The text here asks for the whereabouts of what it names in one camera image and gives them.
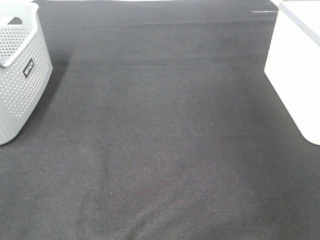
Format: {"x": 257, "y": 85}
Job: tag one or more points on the white plastic bin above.
{"x": 293, "y": 63}

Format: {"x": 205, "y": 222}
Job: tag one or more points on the grey perforated plastic basket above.
{"x": 25, "y": 66}

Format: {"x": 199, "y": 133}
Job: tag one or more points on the black fabric table mat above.
{"x": 158, "y": 123}

